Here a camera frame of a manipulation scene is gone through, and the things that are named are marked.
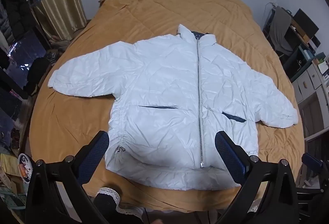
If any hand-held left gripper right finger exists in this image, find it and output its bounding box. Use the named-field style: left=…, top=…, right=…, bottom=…
left=214, top=131, right=306, bottom=224

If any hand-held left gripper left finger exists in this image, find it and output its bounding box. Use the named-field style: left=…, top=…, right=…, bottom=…
left=26, top=131, right=110, bottom=224

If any white puffer jacket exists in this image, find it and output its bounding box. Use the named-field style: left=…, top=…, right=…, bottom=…
left=48, top=24, right=299, bottom=191

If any black lace-trimmed clothing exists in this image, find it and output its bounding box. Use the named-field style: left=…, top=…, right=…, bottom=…
left=93, top=186, right=145, bottom=224

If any round printed plate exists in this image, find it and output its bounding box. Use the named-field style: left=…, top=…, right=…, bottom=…
left=17, top=153, right=34, bottom=184

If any dark blue object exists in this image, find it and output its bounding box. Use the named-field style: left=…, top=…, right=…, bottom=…
left=301, top=153, right=325, bottom=171

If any black bag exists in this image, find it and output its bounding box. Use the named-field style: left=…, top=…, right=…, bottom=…
left=25, top=57, right=53, bottom=96

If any grey cloth on chair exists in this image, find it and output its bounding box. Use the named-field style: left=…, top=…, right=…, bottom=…
left=270, top=6, right=294, bottom=57

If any dark hanging coat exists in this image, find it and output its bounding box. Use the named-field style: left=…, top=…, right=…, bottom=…
left=2, top=0, right=34, bottom=43

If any orange quilted blanket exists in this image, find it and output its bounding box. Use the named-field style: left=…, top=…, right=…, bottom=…
left=31, top=0, right=306, bottom=214

